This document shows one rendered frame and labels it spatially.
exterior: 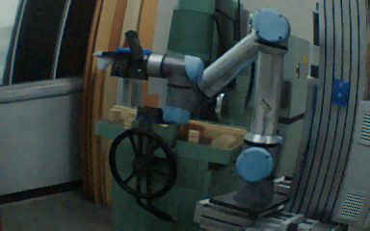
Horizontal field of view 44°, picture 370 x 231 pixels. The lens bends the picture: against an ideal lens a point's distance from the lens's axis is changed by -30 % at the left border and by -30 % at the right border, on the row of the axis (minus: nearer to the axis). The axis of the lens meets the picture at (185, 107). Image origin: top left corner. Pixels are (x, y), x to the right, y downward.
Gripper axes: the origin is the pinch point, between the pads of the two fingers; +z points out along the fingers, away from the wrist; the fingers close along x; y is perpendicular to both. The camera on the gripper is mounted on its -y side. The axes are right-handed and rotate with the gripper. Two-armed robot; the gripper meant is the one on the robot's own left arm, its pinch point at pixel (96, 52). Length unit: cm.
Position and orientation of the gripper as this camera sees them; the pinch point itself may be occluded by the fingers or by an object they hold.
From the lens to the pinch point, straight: 189.9
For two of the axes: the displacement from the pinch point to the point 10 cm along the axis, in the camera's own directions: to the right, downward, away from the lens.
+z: -9.5, -1.6, 2.7
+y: -1.6, 9.9, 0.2
